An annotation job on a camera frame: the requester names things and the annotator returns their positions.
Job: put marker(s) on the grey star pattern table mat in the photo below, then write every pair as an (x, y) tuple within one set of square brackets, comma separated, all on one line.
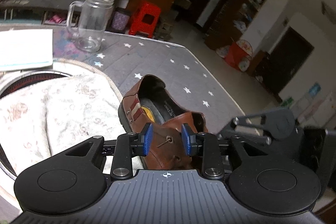
[(124, 59)]

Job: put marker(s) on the brown leather shoe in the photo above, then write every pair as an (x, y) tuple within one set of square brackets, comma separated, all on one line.
[(148, 101)]

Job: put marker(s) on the white notebook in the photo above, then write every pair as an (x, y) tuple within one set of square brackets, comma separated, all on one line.
[(26, 49)]

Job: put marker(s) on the white towel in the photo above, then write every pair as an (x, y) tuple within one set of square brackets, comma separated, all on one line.
[(47, 118)]

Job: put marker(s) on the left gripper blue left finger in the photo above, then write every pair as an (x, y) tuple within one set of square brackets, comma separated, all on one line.
[(127, 146)]

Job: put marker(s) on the black tv console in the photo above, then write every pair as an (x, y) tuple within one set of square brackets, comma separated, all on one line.
[(51, 12)]

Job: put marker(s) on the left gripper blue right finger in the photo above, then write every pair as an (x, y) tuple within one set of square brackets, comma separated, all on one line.
[(204, 150)]

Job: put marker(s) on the clear glass mason jar mug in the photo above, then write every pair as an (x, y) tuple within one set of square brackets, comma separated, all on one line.
[(93, 19)]

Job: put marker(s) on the purple patterned bin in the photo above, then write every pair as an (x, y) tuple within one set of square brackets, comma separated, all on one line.
[(120, 21)]

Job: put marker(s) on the red plastic stool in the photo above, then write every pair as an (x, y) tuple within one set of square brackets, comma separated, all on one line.
[(144, 19)]

